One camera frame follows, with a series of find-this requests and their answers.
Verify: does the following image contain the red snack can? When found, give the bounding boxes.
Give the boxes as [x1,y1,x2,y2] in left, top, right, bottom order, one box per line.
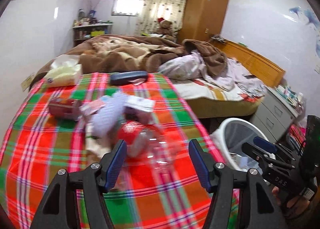
[48,97,82,121]

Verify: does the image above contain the clear bottle red label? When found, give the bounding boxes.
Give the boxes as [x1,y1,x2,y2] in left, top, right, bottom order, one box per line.
[118,121,181,172]

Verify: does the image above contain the purple white milk carton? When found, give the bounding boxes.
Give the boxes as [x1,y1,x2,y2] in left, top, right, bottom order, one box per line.
[124,95,155,124]

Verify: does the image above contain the white trash bin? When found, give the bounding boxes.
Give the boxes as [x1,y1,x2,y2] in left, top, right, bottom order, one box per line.
[209,117,267,173]

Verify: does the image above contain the right hand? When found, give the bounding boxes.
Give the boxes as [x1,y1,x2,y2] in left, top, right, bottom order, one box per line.
[272,186,310,216]

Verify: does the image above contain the red patterned bag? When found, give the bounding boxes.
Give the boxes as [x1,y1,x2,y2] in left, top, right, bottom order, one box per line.
[286,124,306,155]

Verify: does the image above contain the grey drawer nightstand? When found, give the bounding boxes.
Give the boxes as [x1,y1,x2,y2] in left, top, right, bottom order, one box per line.
[249,87,299,143]

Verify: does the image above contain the mattress with floral sheet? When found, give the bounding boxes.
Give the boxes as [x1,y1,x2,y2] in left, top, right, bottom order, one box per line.
[171,79,264,118]

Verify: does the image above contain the white floral quilt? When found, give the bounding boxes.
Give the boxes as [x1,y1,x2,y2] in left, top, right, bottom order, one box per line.
[158,50,268,99]

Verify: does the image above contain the wooden headboard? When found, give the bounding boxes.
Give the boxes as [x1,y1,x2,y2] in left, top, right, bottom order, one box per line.
[211,40,285,87]

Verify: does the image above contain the plaid cloth red green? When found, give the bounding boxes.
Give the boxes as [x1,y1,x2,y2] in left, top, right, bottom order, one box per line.
[1,73,223,228]

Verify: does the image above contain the tissue pack plastic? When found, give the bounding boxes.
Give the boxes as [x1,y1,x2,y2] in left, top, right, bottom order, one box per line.
[44,54,82,87]

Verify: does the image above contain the dark blue glasses case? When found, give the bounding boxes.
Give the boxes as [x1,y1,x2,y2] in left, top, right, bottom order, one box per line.
[110,70,148,86]

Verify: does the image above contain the wooden wardrobe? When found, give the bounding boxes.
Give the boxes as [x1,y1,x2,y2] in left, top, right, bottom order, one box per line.
[177,0,229,43]

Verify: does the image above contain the teddy bear red hat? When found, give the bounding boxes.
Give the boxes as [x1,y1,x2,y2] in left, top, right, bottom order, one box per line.
[156,17,175,41]

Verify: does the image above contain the brown blanket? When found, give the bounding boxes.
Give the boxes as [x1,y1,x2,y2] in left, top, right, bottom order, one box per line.
[32,34,227,85]

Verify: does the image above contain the patterned curtain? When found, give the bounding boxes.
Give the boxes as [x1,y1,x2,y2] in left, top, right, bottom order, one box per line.
[135,0,186,35]

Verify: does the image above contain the window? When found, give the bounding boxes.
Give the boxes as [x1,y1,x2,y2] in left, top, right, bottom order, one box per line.
[111,0,144,17]

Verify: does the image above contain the wall socket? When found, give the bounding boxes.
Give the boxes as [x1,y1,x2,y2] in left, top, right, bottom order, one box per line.
[21,73,35,92]

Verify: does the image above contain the wall shelf with items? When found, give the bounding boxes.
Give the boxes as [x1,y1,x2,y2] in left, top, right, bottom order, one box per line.
[73,9,113,47]

